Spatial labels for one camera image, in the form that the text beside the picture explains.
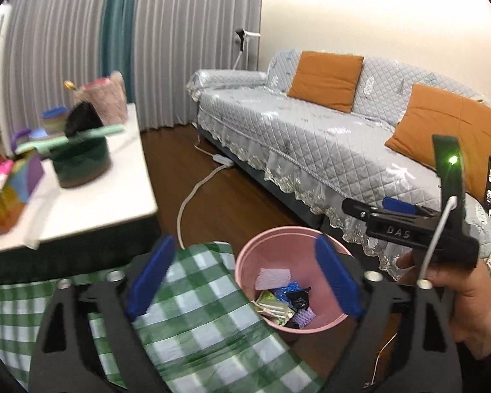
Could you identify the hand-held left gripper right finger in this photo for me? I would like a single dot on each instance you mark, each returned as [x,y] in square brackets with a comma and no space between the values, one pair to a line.
[337,278]

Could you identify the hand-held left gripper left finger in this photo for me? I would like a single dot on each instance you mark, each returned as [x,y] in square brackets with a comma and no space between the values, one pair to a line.
[151,278]

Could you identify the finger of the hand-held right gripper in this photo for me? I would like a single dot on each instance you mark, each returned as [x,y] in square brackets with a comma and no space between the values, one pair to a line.
[358,208]
[397,205]

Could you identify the dark wrapper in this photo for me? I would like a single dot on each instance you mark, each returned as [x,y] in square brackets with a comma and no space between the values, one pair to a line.
[300,299]

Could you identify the blue plastic bag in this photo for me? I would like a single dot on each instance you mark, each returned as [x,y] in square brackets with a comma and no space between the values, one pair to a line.
[286,291]

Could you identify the white wrapper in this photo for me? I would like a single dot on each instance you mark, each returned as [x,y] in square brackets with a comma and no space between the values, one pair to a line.
[272,279]

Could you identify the light green packet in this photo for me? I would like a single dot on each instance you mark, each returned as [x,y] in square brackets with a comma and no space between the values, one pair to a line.
[272,307]

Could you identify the pink bucket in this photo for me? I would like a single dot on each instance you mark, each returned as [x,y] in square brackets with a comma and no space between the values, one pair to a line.
[262,249]

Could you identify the person's right hand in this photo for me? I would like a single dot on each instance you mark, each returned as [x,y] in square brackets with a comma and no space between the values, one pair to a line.
[474,307]

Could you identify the green checked tablecloth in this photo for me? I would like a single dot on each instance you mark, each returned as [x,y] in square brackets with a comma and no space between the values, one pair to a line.
[212,327]

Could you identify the white coffee table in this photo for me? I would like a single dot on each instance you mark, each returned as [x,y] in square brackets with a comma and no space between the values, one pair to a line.
[118,196]

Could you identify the orange cushion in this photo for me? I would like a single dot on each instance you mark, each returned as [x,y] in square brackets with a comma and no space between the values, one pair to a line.
[433,123]
[327,80]

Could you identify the grey quilted sofa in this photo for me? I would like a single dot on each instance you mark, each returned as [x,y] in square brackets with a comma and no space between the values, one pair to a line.
[311,131]

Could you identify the clear plastic sheet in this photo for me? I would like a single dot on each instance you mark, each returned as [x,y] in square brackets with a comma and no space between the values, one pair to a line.
[37,229]

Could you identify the dark green round bowl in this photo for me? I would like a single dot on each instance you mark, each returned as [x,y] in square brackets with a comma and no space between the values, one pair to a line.
[82,163]

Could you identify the white power strip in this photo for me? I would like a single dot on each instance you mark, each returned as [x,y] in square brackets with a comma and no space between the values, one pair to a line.
[223,160]

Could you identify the mint green rolled mat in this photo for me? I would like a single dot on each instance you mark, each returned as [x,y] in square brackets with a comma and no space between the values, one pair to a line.
[98,131]

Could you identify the colourful box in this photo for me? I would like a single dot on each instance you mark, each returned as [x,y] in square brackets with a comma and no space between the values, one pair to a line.
[8,196]

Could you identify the black hat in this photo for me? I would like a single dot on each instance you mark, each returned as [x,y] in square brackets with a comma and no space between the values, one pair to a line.
[84,118]

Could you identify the blue plate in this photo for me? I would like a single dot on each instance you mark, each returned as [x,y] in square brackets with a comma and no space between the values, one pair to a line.
[37,134]

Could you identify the stack of coloured bowls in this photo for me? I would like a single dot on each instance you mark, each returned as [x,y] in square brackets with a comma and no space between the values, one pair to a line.
[55,120]

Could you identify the pink quilted basket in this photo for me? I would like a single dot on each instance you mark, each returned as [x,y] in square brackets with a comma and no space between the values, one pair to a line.
[106,96]

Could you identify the yellow tulip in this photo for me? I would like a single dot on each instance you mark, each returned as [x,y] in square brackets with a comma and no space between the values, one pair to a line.
[69,86]

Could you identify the grey curtain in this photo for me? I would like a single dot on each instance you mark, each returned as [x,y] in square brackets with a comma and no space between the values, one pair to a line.
[196,28]
[57,41]

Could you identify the teal curtain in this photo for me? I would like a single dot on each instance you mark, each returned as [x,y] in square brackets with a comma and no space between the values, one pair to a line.
[120,20]

